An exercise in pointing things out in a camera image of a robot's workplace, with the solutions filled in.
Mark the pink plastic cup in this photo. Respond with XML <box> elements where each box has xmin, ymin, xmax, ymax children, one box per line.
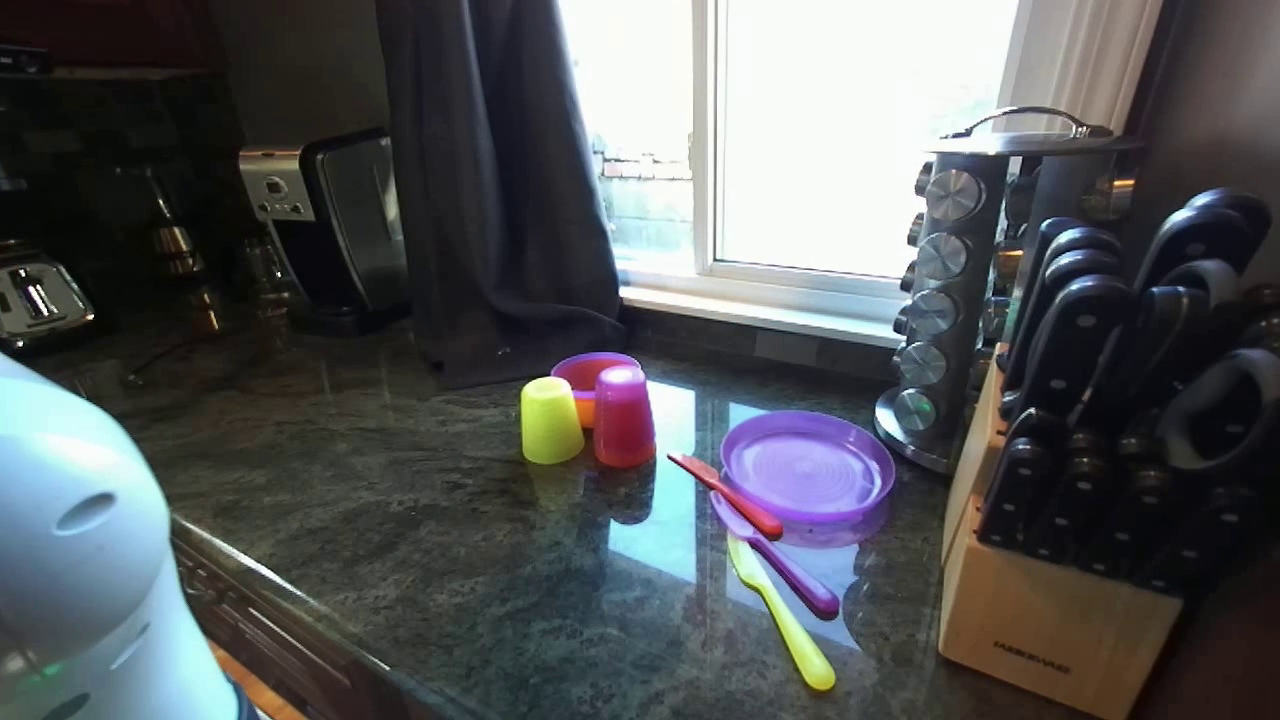
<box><xmin>593</xmin><ymin>365</ymin><xmax>658</xmax><ymax>469</ymax></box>

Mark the purple plastic plate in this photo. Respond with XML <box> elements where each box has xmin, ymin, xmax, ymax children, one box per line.
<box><xmin>720</xmin><ymin>410</ymin><xmax>897</xmax><ymax>527</ymax></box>

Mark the white curtain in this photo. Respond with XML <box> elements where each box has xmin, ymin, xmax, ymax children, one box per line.
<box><xmin>994</xmin><ymin>0</ymin><xmax>1165</xmax><ymax>136</ymax></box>

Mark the red plastic knife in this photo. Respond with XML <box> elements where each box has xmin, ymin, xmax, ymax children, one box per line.
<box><xmin>667</xmin><ymin>452</ymin><xmax>785</xmax><ymax>541</ymax></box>

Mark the yellow plastic knife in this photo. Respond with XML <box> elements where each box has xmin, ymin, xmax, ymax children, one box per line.
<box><xmin>727</xmin><ymin>533</ymin><xmax>837</xmax><ymax>693</ymax></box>

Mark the yellow plastic cup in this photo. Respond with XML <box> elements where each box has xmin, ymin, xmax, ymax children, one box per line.
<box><xmin>519</xmin><ymin>376</ymin><xmax>586</xmax><ymax>466</ymax></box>

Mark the chrome toaster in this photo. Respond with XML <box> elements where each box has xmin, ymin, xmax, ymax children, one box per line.
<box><xmin>0</xmin><ymin>240</ymin><xmax>97</xmax><ymax>350</ymax></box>

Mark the window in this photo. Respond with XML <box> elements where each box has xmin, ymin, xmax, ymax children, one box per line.
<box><xmin>556</xmin><ymin>0</ymin><xmax>1021</xmax><ymax>349</ymax></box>

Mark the purple plastic spoon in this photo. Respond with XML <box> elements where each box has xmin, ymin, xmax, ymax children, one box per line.
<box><xmin>711</xmin><ymin>491</ymin><xmax>841</xmax><ymax>621</ymax></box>

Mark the steel spice rack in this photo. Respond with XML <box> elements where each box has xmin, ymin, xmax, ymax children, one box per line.
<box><xmin>873</xmin><ymin>106</ymin><xmax>1144</xmax><ymax>475</ymax></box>

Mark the wooden knife block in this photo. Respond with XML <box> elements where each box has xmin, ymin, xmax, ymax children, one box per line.
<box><xmin>937</xmin><ymin>188</ymin><xmax>1280</xmax><ymax>720</ymax></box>

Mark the purple plastic bowl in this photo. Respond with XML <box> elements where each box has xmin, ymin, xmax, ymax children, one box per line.
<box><xmin>550</xmin><ymin>352</ymin><xmax>642</xmax><ymax>405</ymax></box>

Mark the dark grey curtain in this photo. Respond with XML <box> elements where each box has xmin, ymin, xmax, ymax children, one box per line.
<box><xmin>375</xmin><ymin>0</ymin><xmax>629</xmax><ymax>390</ymax></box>

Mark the black steel coffee maker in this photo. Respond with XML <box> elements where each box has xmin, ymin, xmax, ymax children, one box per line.
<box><xmin>238</xmin><ymin>127</ymin><xmax>410</xmax><ymax>337</ymax></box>

